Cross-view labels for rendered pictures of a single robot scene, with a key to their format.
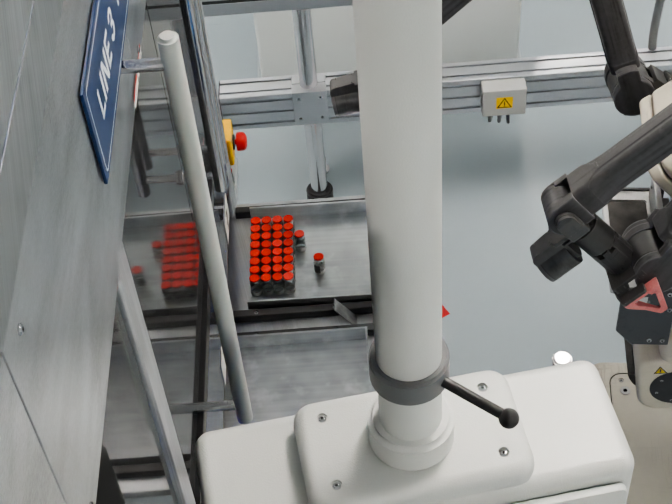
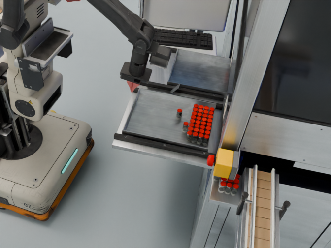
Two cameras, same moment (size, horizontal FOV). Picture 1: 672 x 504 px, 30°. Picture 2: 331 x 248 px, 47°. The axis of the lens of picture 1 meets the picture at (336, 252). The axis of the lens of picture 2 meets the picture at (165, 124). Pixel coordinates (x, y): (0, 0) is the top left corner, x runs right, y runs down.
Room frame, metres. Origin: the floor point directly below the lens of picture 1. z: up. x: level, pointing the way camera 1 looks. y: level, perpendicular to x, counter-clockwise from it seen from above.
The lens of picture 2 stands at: (2.81, 0.08, 2.02)
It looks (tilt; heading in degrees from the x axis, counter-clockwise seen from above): 47 degrees down; 185
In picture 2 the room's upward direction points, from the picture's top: 7 degrees clockwise
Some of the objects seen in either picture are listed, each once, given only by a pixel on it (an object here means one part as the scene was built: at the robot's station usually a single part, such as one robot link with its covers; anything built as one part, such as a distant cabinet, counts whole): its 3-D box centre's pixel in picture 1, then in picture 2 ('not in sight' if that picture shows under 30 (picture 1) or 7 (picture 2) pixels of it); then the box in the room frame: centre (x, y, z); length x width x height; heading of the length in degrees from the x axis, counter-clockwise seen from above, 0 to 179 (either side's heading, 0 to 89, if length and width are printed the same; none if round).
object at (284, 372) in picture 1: (280, 393); (207, 73); (1.38, 0.13, 0.90); 0.34 x 0.26 x 0.04; 88
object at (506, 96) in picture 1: (503, 97); not in sight; (2.59, -0.50, 0.50); 0.12 x 0.05 x 0.09; 88
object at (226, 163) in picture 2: (216, 143); (225, 163); (1.97, 0.23, 1.00); 0.08 x 0.07 x 0.07; 88
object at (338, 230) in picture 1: (332, 253); (171, 119); (1.72, 0.01, 0.90); 0.34 x 0.26 x 0.04; 88
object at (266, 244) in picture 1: (267, 255); (203, 124); (1.72, 0.14, 0.90); 0.18 x 0.02 x 0.05; 178
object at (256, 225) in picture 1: (256, 255); (208, 126); (1.72, 0.16, 0.90); 0.18 x 0.02 x 0.05; 178
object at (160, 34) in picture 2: not in sight; (177, 37); (1.01, -0.07, 0.82); 0.40 x 0.14 x 0.02; 97
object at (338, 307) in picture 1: (371, 311); (163, 87); (1.54, -0.06, 0.91); 0.14 x 0.03 x 0.06; 88
